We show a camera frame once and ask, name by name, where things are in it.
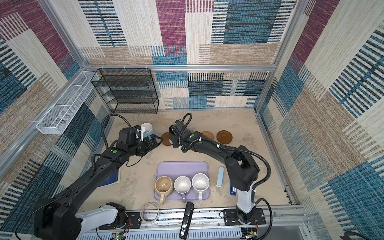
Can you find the woven rattan round coaster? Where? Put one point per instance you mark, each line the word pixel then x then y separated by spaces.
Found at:
pixel 209 135

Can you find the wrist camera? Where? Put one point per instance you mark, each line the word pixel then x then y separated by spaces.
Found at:
pixel 179 128
pixel 139 132

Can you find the white mug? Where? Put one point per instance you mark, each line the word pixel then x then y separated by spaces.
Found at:
pixel 200 184

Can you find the black wire mesh shelf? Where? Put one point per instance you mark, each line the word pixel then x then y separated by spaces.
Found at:
pixel 127 90

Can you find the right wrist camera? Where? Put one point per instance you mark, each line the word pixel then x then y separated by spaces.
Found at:
pixel 179 128

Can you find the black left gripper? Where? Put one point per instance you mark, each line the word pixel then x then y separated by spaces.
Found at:
pixel 150 146

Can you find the dark blue book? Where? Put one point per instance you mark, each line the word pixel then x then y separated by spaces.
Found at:
pixel 112 179

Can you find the blue stapler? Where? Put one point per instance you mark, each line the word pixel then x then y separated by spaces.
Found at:
pixel 233 190

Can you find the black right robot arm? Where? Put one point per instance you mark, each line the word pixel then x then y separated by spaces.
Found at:
pixel 246 169

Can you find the blue woven round coaster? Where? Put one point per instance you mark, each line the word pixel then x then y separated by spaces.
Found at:
pixel 156 135

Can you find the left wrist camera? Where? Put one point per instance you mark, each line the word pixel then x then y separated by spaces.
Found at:
pixel 139 132

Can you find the light blue mug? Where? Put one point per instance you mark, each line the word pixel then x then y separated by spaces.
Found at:
pixel 148 130

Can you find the light blue oblong case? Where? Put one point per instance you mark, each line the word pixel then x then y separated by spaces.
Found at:
pixel 220 177

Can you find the lilac plastic tray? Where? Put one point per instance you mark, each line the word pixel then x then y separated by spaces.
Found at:
pixel 174 170

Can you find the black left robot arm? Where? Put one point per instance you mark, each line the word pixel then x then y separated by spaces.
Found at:
pixel 59 218

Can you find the beige ceramic mug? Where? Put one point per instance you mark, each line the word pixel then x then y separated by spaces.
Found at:
pixel 164 187

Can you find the brown wooden coaster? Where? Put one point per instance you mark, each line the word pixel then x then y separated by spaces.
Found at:
pixel 166 138
pixel 224 137

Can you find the white wire mesh basket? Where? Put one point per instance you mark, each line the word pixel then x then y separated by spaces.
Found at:
pixel 60 115

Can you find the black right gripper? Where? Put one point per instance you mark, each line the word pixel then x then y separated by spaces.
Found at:
pixel 175 145

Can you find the white mug lilac handle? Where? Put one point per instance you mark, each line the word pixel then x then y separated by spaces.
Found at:
pixel 182 185

